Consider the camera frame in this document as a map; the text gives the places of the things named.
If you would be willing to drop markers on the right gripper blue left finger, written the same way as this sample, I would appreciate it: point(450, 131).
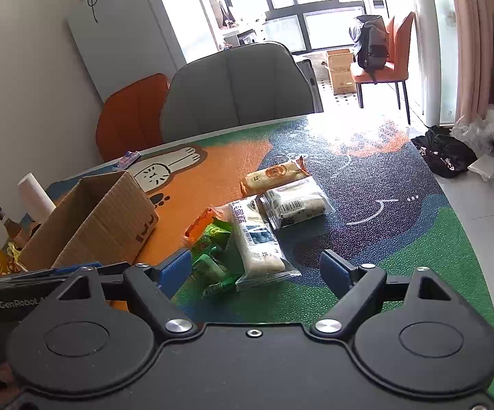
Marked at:
point(150, 289)

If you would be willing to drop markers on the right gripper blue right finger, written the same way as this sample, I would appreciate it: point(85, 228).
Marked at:
point(359, 289)

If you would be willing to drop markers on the green snack packet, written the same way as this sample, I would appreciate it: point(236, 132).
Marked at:
point(208, 270)

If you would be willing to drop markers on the orange snack packet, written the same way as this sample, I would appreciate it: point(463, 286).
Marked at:
point(194, 231)

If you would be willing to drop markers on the white black snack pack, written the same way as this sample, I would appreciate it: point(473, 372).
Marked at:
point(295, 202)

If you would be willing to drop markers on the beige bread snack pack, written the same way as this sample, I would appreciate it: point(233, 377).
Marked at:
point(259, 182)

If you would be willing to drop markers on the yellow plastic bag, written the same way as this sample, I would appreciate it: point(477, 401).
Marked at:
point(13, 264)

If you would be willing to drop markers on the brown glass bottle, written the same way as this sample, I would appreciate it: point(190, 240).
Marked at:
point(14, 230)

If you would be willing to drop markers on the brown cardboard box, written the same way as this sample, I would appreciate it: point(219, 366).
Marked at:
point(105, 218)

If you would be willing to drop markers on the colourful cat table mat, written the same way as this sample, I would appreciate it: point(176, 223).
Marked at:
point(388, 210)

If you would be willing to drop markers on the white paper towel roll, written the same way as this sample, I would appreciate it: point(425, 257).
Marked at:
point(37, 203)

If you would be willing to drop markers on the black bag on floor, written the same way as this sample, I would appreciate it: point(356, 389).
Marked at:
point(445, 155)

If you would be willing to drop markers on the orange dining chair far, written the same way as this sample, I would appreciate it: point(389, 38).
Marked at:
point(396, 67)

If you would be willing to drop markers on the grey upholstered chair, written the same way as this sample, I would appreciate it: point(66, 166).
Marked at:
point(239, 86)

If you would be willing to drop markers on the cardboard box on floor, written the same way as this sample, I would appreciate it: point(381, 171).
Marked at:
point(339, 67)

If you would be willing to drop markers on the black grey backpack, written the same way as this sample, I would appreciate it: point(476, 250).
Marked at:
point(370, 43)

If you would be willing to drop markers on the white cabinet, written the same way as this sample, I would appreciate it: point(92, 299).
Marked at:
point(124, 41)

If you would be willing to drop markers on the pink curtain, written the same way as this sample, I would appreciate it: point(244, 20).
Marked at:
point(474, 20)

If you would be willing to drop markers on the orange chair by wall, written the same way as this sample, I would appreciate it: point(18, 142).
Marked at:
point(130, 118)

